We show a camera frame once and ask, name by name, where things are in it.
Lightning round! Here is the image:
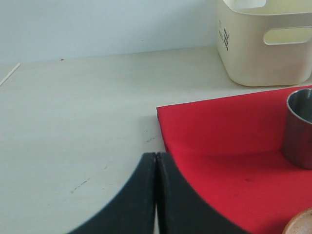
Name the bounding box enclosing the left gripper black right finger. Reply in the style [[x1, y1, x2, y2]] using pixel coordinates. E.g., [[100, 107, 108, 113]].
[[156, 153, 247, 234]]

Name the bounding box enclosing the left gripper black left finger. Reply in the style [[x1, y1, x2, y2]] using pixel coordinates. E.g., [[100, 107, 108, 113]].
[[70, 153, 156, 234]]

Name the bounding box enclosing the brown wooden plate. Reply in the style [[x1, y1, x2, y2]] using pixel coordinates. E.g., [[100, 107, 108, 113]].
[[283, 208, 312, 234]]

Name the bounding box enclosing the stainless steel cup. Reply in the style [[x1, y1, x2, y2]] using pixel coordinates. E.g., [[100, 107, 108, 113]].
[[281, 88, 312, 169]]

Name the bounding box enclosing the red tablecloth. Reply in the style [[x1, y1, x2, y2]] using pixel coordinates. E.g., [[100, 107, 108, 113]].
[[157, 88, 312, 234]]

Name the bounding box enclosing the cream plastic storage bin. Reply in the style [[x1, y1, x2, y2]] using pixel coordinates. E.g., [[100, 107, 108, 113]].
[[217, 0, 312, 87]]

